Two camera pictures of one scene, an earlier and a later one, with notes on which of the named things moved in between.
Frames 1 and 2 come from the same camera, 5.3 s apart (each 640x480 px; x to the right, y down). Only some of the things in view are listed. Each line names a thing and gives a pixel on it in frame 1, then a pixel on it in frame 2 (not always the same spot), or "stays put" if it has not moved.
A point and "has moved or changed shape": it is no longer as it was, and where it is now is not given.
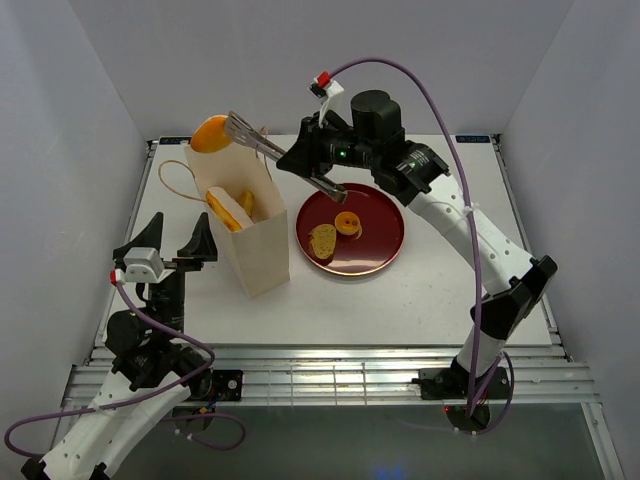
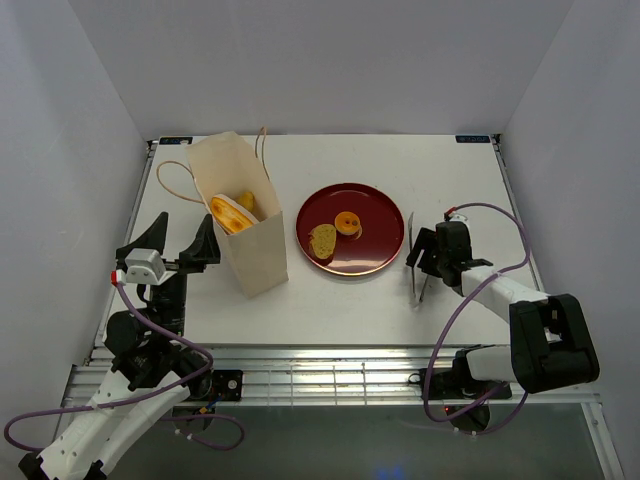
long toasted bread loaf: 222,212 has moved or changed shape
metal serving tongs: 241,133 to 415,300
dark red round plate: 382,224 stays put
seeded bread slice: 322,241 stays put
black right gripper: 305,157 to 426,240
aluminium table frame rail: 552,374 stays put
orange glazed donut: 348,223 stays put
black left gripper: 201,247 stays put
